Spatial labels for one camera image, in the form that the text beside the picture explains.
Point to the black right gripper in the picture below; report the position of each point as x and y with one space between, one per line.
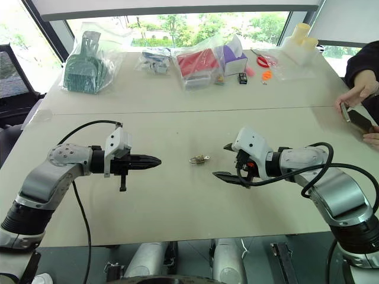
244 168

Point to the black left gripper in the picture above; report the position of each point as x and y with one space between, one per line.
118 167

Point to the dark smartphone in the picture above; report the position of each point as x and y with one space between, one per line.
359 119

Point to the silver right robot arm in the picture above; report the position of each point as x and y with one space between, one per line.
340 192

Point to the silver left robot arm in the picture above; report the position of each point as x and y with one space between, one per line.
44 180

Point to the person right forearm dark sleeve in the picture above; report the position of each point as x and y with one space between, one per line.
362 62

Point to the person right hand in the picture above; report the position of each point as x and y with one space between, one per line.
359 94

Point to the person left hand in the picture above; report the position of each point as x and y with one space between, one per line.
374 137

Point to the small brass padlock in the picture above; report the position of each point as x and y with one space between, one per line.
197 161

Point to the small colourful toy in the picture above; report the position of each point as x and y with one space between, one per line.
219 80

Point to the small black box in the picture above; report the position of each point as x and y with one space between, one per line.
242 78

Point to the pink small object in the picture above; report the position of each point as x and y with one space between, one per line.
251 72

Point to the orange small object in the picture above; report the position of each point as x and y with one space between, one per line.
267 75

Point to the silver rounded robot leg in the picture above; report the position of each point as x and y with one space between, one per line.
145 260
228 261

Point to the bag of blue white parts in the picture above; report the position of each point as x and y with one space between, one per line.
155 60

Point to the purple tissue box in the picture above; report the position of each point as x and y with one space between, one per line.
234 60

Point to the red box in plastic bag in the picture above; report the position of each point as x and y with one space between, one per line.
195 63

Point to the green dustpan in plastic bag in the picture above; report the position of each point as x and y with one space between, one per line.
84 71

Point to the clear flat plastic bag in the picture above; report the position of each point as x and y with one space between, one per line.
296 71

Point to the clear tape piece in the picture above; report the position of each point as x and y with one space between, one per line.
41 116

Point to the bag of yellow cups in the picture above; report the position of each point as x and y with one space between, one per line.
299 45

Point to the black mesh office chair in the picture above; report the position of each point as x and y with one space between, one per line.
13 77

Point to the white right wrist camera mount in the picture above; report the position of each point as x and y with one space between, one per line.
254 145

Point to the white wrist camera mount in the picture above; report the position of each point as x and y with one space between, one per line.
254 145
114 142

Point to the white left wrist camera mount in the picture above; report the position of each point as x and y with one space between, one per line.
114 142

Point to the black metal bracket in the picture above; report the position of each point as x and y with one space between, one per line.
283 261

